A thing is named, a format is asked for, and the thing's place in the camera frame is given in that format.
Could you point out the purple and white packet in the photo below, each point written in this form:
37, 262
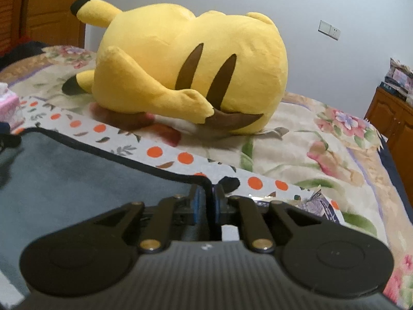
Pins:
317, 206

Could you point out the dark cloth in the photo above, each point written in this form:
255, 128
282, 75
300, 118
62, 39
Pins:
22, 53

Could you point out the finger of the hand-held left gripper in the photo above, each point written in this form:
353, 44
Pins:
9, 140

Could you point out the wooden door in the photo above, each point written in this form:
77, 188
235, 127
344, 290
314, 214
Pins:
48, 6

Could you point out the white orange-dotted cloth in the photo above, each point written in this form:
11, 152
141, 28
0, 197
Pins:
155, 164

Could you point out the white wall switch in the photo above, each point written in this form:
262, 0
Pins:
329, 30

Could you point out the wooden cabinet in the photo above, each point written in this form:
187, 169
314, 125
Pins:
395, 129

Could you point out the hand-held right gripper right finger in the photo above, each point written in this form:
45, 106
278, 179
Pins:
219, 206

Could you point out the stack of books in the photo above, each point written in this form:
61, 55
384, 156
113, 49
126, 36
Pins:
400, 80

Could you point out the yellow plush toy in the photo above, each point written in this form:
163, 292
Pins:
167, 64

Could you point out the floral bedsheet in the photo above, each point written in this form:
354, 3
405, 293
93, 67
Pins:
303, 155

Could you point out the pink tissue box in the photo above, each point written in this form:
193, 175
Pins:
9, 106

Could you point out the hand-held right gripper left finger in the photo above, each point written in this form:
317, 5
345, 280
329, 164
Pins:
198, 205

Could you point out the grey towel with black edge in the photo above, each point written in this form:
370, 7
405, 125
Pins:
80, 180

